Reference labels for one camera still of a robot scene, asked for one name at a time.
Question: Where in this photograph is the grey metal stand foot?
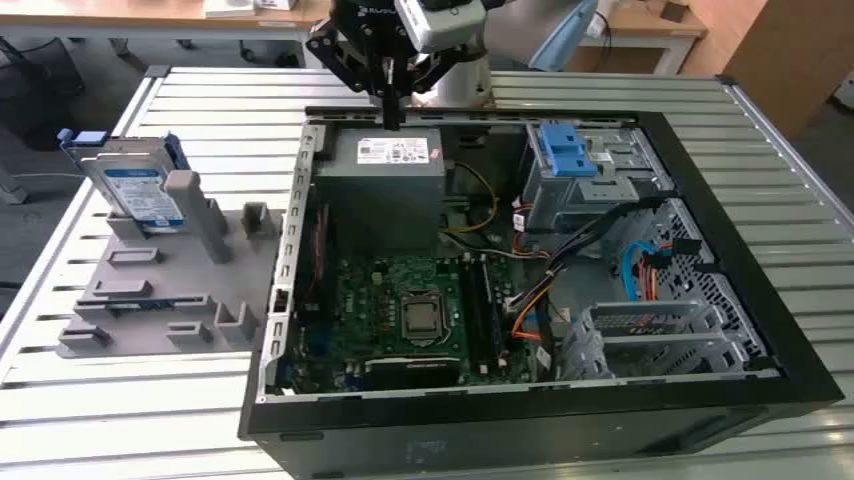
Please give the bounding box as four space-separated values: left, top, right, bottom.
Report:
0 164 32 206

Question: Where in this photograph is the black graphics card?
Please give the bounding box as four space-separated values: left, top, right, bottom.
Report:
363 352 462 391

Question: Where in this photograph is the small RAM stick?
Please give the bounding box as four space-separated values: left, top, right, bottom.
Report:
105 298 179 311

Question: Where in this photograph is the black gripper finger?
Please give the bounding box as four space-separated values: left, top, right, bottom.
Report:
304 19 397 131
393 43 472 131

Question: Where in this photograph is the yellow wire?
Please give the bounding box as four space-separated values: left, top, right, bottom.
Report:
442 159 502 234

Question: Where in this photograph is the orange wire with connector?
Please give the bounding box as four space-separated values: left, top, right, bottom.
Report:
510 287 556 342

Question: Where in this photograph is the CPU socket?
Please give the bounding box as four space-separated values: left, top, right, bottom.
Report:
396 286 450 350

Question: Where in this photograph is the blue plastic drive latch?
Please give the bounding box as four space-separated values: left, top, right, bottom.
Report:
538 122 599 177

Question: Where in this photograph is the grey power supply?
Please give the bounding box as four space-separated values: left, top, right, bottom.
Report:
312 127 447 254

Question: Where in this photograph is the hard disk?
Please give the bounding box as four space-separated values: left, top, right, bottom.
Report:
56 128 192 236

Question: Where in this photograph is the grey parts rack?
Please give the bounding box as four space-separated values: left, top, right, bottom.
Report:
56 169 285 359

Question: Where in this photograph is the white round appliance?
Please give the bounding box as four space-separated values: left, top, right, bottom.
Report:
829 69 854 109

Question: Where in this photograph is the blue wire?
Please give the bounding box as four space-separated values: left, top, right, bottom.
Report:
619 238 668 304

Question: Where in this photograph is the wooden desk white frame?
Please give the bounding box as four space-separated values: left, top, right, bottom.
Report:
296 7 708 76
0 0 323 69

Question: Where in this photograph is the red orange wire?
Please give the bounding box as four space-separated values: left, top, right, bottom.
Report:
638 252 660 302

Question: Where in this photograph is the silver CPU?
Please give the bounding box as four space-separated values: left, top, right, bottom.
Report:
403 299 443 335

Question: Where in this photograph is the black RAM slot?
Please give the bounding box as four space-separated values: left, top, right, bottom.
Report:
459 252 492 374

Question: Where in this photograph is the black PC case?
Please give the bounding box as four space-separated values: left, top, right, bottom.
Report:
237 105 843 480

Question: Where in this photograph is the wooden cabinet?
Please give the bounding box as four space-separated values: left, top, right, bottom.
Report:
723 0 854 141

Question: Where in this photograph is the black wire bundle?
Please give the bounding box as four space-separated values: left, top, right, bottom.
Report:
506 197 668 321

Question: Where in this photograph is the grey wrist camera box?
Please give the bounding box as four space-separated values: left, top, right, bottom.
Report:
392 0 487 54

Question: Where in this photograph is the metal disk bay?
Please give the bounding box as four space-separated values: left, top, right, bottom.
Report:
559 299 768 381

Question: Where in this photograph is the metal drive cage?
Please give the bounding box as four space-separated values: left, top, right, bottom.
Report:
519 122 675 236

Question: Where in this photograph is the green motherboard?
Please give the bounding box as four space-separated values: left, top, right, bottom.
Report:
296 252 542 394

